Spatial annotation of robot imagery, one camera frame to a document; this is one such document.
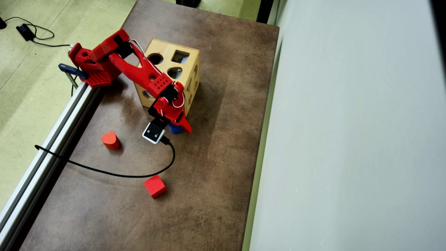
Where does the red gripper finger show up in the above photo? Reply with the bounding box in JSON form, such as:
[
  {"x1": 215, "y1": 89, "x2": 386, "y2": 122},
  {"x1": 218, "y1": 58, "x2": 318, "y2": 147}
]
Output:
[{"x1": 174, "y1": 116, "x2": 193, "y2": 134}]

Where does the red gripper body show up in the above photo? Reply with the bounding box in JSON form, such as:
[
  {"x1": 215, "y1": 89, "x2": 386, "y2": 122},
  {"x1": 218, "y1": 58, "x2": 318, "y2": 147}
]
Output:
[{"x1": 148, "y1": 97, "x2": 186, "y2": 127}]

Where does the wooden shape sorter box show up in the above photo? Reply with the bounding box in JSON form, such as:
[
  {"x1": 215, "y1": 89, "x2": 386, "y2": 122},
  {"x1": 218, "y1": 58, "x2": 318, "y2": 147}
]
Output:
[{"x1": 134, "y1": 38, "x2": 201, "y2": 116}]

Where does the orange rounded block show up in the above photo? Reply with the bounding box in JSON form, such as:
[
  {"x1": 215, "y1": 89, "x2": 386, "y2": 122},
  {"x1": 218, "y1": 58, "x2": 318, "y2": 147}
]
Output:
[{"x1": 101, "y1": 131, "x2": 121, "y2": 150}]

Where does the red cube block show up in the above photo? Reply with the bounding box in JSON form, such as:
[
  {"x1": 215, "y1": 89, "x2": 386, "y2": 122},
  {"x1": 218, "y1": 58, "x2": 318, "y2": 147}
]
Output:
[{"x1": 144, "y1": 174, "x2": 167, "y2": 199}]

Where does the blue table clamp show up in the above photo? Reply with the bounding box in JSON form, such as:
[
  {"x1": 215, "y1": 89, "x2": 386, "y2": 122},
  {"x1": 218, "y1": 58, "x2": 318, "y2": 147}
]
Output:
[{"x1": 58, "y1": 63, "x2": 88, "y2": 89}]

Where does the black power adapter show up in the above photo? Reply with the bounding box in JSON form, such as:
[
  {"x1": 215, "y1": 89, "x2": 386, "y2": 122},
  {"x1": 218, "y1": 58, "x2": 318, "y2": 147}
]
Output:
[{"x1": 16, "y1": 24, "x2": 36, "y2": 41}]

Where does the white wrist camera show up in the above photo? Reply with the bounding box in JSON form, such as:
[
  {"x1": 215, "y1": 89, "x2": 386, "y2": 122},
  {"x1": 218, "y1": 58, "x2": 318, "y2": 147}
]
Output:
[{"x1": 142, "y1": 121, "x2": 165, "y2": 144}]

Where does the black camera cable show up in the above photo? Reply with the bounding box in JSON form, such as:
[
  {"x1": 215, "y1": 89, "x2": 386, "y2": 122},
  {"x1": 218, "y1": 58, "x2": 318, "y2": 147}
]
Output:
[{"x1": 34, "y1": 137, "x2": 176, "y2": 178}]

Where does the dark vertical post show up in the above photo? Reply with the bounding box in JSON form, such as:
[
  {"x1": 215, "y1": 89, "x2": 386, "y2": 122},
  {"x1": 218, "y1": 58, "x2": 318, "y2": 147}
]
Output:
[{"x1": 256, "y1": 0, "x2": 276, "y2": 24}]

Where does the aluminium profile rail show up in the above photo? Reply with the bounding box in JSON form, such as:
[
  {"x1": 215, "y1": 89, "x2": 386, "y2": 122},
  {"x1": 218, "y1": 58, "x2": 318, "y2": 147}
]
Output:
[{"x1": 0, "y1": 82, "x2": 101, "y2": 251}]

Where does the thin black power cord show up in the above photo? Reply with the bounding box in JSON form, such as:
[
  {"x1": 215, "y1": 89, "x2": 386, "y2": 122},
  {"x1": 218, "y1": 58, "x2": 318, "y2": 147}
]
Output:
[{"x1": 3, "y1": 16, "x2": 72, "y2": 47}]

